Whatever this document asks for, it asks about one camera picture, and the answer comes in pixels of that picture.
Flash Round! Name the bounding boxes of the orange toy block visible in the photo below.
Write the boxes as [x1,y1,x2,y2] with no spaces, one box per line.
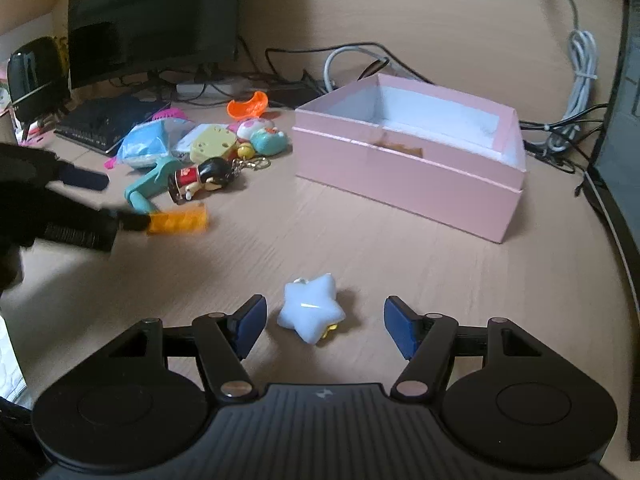
[146,204,210,235]

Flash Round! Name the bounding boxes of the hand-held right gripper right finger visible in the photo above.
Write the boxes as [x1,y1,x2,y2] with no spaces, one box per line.
[382,296,546,403]

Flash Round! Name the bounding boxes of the black rounded speaker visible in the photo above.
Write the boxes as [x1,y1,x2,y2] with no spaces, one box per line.
[7,37,72,122]

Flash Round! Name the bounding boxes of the white star toy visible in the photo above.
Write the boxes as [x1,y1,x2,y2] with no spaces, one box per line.
[277,272,347,346]

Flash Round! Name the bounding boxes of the pink plastic strainer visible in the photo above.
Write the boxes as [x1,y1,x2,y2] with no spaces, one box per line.
[104,106,194,172]

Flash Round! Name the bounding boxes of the blue tissue packet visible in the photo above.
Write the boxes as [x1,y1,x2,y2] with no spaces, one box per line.
[120,122,174,169]

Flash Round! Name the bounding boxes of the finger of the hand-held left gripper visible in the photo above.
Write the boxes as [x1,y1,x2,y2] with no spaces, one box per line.
[57,165,112,195]
[111,209,152,233]

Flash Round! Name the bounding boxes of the wooden desktop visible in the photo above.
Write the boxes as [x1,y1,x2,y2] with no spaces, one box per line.
[0,25,628,461]

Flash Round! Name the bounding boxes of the pink cardboard box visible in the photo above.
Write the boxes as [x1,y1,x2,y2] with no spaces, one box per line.
[292,72,529,245]

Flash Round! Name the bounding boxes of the orange crescent toy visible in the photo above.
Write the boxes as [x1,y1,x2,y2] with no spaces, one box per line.
[226,91,269,120]

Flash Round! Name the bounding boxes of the black computer monitor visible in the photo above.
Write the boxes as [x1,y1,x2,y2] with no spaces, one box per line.
[67,0,242,92]

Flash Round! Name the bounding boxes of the grey looped cable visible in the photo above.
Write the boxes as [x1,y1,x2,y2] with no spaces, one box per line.
[322,44,437,92]

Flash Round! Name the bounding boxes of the dark screen edge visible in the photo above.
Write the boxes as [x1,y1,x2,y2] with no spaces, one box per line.
[582,0,640,273]

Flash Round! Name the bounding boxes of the small yellow keychain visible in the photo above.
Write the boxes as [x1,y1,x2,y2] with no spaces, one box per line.
[235,142,272,173]

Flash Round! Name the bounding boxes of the black-haired doll figure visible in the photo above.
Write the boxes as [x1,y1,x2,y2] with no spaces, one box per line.
[167,156,237,205]

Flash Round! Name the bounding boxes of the pink and teal round toy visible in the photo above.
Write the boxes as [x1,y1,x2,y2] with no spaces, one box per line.
[236,116,289,157]

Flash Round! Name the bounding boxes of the white bundled cable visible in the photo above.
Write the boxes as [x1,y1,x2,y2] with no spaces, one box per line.
[540,0,599,153]

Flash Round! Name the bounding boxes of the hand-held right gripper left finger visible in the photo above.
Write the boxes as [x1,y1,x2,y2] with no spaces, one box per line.
[107,294,268,403]

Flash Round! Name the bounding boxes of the white power strip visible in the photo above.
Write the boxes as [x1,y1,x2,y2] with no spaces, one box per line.
[175,77,252,99]

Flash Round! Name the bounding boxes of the black power adapter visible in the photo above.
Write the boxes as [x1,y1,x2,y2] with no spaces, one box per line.
[270,84,327,109]

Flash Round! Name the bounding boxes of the teal plastic holder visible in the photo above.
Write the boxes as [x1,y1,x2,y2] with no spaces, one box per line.
[125,156,184,217]

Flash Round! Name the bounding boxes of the yellow cheese toy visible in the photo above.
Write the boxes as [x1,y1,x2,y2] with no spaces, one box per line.
[172,124,239,164]

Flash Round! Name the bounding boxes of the black flat electronic device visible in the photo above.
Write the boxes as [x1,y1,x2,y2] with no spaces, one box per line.
[54,96,172,156]

